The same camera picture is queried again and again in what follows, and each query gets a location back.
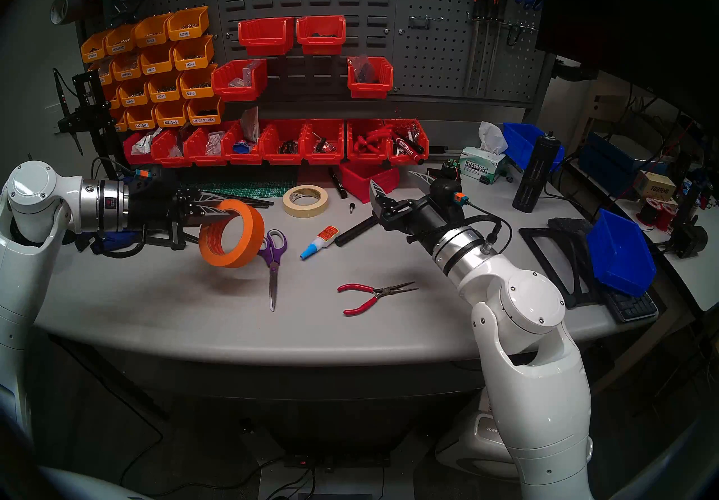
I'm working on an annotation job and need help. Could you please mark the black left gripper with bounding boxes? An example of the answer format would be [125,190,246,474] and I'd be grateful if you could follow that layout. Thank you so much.
[128,180,239,251]

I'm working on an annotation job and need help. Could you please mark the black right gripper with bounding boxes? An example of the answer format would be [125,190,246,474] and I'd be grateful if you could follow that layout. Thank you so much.
[369,170,462,251]

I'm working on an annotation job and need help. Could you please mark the orange tape roll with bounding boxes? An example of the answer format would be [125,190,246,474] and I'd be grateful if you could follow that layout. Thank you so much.
[199,199,266,268]

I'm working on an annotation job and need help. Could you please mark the purple handled scissors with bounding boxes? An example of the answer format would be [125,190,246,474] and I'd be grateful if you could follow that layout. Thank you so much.
[257,229,288,312]

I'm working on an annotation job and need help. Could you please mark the beige masking tape roll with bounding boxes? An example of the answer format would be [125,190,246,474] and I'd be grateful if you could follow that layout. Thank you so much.
[282,185,329,219]

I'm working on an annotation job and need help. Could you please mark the red storage bin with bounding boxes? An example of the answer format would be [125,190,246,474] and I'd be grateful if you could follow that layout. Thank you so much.
[184,127,230,166]
[222,122,265,165]
[238,18,295,56]
[339,162,401,204]
[296,15,347,55]
[151,128,192,168]
[122,131,155,165]
[260,120,307,165]
[303,119,345,164]

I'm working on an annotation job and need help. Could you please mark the red black Marks-A-Lot marker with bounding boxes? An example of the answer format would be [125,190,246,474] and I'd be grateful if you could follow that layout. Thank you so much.
[393,137,425,160]

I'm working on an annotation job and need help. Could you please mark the red bin holding red tools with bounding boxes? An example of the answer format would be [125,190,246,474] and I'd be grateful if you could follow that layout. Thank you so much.
[347,119,391,163]

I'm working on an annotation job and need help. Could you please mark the black battery holder module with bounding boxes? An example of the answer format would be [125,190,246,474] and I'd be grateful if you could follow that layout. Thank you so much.
[427,159,462,185]

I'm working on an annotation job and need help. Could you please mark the long black rod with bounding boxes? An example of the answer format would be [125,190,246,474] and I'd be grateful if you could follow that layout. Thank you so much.
[199,190,275,209]

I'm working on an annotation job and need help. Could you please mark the green cutting mat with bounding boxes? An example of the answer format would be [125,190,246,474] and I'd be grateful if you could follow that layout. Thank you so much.
[180,182,298,199]

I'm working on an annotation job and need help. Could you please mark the black plastic tube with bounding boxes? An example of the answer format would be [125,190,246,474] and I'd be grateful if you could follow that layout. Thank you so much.
[335,215,378,248]

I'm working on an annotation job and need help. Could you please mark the Kimtech tissue box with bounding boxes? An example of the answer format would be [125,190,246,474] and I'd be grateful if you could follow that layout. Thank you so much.
[459,146,509,185]

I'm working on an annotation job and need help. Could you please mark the orange bin labelled M4-0.7X6 HEX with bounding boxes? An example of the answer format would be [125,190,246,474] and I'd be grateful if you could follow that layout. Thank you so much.
[187,96,225,125]

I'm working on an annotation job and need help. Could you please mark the glue bottle with blue cap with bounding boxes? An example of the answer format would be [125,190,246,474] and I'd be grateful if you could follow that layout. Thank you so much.
[299,225,340,261]

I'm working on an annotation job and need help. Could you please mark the orange bin labelled M2.5-5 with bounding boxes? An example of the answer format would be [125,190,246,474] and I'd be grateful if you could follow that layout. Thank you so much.
[154,100,190,128]

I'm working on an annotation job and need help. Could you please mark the blue spring clamp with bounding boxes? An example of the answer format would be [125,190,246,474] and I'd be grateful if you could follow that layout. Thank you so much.
[90,230,138,255]

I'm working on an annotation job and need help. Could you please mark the orange bin labelled M2.5-6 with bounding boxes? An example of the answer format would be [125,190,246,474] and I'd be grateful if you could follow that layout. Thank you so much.
[125,105,158,131]

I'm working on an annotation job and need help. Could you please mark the orange bin labelled M3-6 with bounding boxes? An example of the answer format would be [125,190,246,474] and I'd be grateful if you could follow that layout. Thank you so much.
[180,64,218,99]

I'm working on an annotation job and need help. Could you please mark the red bin holding clear bags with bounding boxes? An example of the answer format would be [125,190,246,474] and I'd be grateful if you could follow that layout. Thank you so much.
[211,59,269,102]

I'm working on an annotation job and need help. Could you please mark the orange bin labelled M3-8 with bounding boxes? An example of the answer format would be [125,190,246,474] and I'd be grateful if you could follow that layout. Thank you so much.
[147,72,183,102]

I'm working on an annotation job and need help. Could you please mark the orange bin labelled M3-12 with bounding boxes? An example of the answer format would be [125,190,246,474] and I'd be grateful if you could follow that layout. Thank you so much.
[118,78,151,106]

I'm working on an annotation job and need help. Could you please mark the black slotted cylinder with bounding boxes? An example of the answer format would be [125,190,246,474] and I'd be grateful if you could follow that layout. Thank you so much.
[512,133,564,214]

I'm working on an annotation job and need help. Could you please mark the orange bin labelled M3-4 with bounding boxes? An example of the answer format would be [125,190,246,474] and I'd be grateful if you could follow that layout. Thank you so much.
[172,35,215,71]

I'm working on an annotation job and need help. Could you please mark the orange bin labelled M4-6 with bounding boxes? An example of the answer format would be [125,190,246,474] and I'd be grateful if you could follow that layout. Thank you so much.
[139,44,178,76]

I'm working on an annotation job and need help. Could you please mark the orange bin labelled M4X4X6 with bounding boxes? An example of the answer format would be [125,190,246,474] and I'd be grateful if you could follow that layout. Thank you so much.
[111,52,144,81]

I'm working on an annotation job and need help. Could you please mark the black soldering iron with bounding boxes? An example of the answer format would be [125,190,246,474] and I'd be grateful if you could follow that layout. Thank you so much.
[52,68,85,157]

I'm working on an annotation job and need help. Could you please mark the orange bin labelled M3X6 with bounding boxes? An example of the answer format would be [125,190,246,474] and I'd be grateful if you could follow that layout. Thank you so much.
[167,6,210,41]

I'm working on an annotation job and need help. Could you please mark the orange bin labelled M3X8 BAD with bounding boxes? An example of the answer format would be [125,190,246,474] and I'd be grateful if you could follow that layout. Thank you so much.
[104,24,138,55]

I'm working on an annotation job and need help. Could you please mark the orange bin labelled M3X5X4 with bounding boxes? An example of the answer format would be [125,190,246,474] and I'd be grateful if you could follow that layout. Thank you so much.
[80,31,110,63]

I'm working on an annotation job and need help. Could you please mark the metal file holder rack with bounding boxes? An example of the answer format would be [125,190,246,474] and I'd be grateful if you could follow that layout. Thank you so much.
[468,13,537,33]

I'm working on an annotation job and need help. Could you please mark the dark blue storage bin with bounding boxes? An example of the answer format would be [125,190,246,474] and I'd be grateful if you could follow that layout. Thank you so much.
[579,133,638,197]

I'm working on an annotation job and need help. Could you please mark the small cardboard box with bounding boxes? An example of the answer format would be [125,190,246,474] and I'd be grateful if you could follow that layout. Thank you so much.
[635,170,677,201]

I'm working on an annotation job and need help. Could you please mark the black keyboard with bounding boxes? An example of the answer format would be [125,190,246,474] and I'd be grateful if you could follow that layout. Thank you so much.
[602,283,659,324]

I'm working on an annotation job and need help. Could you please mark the white Coway air purifier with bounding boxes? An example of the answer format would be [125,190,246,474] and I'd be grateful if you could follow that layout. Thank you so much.
[435,392,520,480]

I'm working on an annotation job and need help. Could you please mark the black monitor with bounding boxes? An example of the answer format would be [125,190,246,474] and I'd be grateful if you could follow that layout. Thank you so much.
[536,0,719,123]

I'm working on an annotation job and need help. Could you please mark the black desk device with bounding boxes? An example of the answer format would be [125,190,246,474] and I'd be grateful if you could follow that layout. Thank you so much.
[668,190,708,258]

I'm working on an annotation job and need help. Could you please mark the white side table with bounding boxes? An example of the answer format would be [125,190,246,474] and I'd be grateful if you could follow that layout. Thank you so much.
[567,156,719,314]

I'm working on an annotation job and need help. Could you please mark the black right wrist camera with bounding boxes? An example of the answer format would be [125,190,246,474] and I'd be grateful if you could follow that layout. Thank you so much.
[430,179,468,207]

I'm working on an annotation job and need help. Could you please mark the red handled tools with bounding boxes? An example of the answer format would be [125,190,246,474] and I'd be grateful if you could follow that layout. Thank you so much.
[354,127,391,151]

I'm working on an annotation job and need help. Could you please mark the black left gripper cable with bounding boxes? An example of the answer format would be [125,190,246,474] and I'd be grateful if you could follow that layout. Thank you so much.
[93,227,147,258]

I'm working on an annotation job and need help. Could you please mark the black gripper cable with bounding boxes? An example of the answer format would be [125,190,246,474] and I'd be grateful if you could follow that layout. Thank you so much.
[466,201,513,254]
[93,227,147,258]

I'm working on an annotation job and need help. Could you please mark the red handled needle-nose pliers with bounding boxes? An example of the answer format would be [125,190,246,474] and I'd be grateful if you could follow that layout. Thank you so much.
[337,281,419,317]

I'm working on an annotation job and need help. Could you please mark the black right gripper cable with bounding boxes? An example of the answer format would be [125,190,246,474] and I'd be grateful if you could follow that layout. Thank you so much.
[466,201,513,254]

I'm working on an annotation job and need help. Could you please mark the black soldering stand frame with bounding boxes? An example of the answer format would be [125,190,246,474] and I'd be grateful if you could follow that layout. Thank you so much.
[56,71,121,179]

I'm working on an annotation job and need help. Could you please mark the black triangular frame stand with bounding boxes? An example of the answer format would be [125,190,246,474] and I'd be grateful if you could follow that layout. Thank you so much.
[518,227,607,310]

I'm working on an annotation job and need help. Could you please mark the grey duct tape roll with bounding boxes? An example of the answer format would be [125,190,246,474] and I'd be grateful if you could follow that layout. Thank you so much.
[49,0,85,26]

